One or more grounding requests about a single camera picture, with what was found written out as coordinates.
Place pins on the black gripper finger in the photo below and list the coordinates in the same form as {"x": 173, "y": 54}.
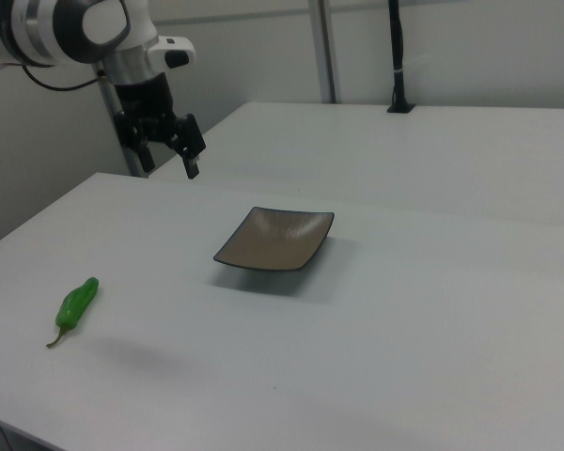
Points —
{"x": 190, "y": 141}
{"x": 138, "y": 141}

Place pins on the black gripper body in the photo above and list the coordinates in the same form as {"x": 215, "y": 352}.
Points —
{"x": 145, "y": 105}

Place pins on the green chili pepper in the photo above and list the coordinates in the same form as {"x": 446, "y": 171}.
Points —
{"x": 75, "y": 305}

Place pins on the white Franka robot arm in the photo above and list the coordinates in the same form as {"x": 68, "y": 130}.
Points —
{"x": 103, "y": 23}

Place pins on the square brown ceramic plate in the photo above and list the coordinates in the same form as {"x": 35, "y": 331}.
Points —
{"x": 272, "y": 239}

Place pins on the aluminium profile post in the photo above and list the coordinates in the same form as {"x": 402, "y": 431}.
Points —
{"x": 130, "y": 162}

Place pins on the grey wall partition strip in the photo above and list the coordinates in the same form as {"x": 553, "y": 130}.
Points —
{"x": 326, "y": 47}

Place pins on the black camera stand pole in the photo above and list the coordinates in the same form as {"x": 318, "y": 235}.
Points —
{"x": 397, "y": 47}

